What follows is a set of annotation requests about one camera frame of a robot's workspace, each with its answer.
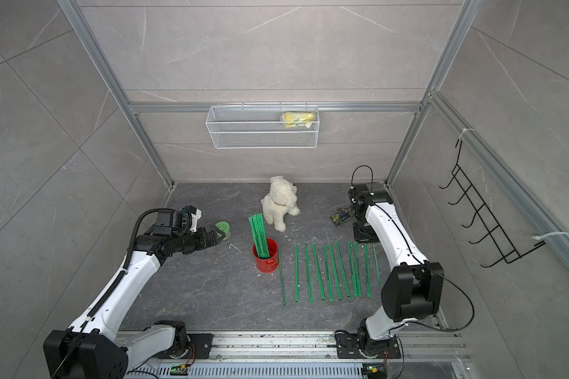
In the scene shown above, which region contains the eleventh green straw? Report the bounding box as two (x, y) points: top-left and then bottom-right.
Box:
(372, 243), (382, 285)

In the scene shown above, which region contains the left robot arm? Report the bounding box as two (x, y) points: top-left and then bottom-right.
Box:
(43, 205), (227, 378)

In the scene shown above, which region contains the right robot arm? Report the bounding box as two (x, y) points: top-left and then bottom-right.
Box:
(335, 184), (476, 358)

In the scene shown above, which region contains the red cylindrical container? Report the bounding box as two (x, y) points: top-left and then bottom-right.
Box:
(252, 238), (279, 273)

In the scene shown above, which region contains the camouflage cloth pouch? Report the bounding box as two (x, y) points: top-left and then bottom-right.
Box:
(330, 208), (354, 226)

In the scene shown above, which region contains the small green lidded jar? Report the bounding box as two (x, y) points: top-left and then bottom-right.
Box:
(215, 221), (231, 240)

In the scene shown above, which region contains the green straw bundle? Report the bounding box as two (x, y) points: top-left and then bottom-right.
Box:
(249, 213), (270, 259)

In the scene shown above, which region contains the white plush dog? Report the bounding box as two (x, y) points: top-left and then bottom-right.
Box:
(261, 176), (300, 232)

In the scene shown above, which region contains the yellow sponge in basket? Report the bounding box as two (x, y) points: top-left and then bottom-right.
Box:
(280, 111), (317, 129)

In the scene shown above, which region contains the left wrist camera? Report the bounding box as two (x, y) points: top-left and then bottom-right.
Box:
(181, 205), (202, 232)

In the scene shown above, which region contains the white wire mesh basket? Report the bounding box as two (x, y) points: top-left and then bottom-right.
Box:
(205, 105), (320, 149)

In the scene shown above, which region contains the metal base rail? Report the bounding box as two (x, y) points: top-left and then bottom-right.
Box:
(124, 331), (478, 378)

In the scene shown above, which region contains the black wire hook rack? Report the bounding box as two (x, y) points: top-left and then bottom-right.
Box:
(439, 140), (546, 268)

